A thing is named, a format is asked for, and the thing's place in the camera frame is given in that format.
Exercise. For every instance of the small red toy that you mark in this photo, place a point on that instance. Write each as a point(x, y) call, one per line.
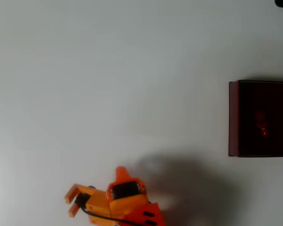
point(260, 123)

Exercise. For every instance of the dark maroon open box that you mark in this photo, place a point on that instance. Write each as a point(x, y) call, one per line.
point(245, 106)

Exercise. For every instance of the small black camera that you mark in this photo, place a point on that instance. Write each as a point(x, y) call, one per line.
point(82, 200)

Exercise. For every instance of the orange camera mount bracket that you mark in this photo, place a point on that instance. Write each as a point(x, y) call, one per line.
point(72, 190)

